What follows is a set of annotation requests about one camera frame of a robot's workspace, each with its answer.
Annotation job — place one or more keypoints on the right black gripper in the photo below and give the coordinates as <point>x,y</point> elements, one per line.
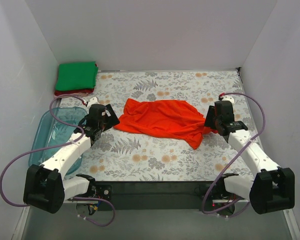
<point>210,117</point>

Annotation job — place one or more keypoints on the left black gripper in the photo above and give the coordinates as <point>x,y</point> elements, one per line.
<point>110,116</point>

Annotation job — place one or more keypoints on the orange t-shirt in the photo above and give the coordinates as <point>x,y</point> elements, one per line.
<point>172,119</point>

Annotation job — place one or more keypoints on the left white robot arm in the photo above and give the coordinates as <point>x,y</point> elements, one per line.
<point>45,185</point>

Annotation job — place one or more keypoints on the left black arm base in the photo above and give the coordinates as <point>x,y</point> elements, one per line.
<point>102,191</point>

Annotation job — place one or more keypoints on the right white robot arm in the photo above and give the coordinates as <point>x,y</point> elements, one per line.
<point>273,187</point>

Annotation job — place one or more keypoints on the folded pink t-shirt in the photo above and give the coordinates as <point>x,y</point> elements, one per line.
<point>84,94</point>

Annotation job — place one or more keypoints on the folded green t-shirt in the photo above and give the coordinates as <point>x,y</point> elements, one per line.
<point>75,76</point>

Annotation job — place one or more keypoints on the folded dark red t-shirt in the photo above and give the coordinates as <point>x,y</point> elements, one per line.
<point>72,92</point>

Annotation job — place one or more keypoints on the clear teal plastic bin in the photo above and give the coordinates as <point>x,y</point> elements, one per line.
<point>51,132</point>

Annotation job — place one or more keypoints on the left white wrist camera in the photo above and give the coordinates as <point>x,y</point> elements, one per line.
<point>90,102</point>

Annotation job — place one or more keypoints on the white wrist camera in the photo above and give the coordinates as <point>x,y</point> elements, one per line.
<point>90,102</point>
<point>225,97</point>

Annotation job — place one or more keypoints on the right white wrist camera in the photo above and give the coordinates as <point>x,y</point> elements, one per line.
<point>225,97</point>

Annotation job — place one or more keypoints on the aluminium frame rail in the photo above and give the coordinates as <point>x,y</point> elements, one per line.
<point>292,224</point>

